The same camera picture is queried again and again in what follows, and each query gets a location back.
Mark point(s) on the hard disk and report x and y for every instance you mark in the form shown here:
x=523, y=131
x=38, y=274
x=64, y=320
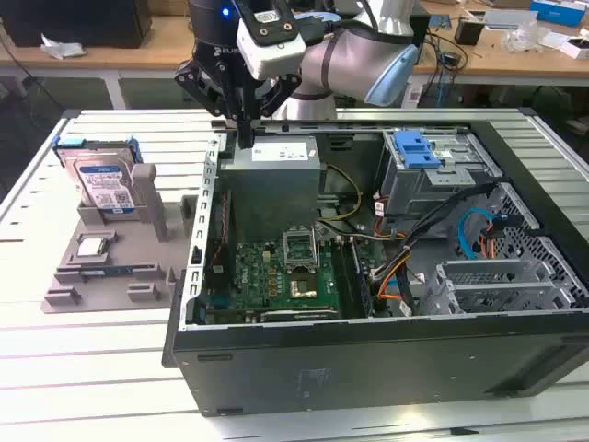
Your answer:
x=99, y=179

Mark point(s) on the large black box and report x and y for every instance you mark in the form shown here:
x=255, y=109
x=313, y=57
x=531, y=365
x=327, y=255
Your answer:
x=73, y=23

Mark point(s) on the grey parts rack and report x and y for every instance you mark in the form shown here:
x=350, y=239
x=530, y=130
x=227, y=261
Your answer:
x=115, y=251

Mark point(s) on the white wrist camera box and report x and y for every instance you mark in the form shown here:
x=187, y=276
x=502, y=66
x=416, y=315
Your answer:
x=276, y=53

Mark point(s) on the CPU socket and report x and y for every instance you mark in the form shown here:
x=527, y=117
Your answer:
x=303, y=287

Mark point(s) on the small black cube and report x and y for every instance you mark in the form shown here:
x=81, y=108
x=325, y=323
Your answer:
x=469, y=31

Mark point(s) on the empty blue disk carrier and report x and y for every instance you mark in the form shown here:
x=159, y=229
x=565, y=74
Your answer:
x=416, y=149

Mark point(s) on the green motherboard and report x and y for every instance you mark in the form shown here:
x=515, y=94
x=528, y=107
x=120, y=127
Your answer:
x=257, y=276

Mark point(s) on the blue RAM stick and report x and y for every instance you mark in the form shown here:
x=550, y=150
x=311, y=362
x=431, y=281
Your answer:
x=119, y=268

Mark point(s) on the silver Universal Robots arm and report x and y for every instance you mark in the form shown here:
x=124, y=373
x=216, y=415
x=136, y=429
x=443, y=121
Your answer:
x=349, y=60

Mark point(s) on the crumpled white paper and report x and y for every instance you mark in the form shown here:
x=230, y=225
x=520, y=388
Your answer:
x=62, y=48

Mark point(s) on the grey metal disk bay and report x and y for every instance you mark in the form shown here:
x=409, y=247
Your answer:
x=414, y=193

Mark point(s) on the black RAM slot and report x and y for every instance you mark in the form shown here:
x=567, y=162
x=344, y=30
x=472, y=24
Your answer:
x=362, y=276
x=341, y=276

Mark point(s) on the black PC case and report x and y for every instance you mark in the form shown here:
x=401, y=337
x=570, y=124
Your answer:
x=368, y=368

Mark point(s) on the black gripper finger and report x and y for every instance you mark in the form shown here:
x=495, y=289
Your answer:
x=202, y=83
x=280, y=89

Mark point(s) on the silver CPU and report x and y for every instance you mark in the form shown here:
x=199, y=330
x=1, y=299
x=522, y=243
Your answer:
x=93, y=247

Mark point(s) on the wooden desk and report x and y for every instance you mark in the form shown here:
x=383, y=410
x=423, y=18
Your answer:
x=138, y=46

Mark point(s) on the grey power supply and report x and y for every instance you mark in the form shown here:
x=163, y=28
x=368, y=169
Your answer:
x=271, y=193

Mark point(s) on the white cardboard box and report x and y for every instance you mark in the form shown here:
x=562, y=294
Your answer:
x=568, y=46

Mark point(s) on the blue cardboard box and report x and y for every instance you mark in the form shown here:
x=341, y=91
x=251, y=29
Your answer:
x=559, y=10

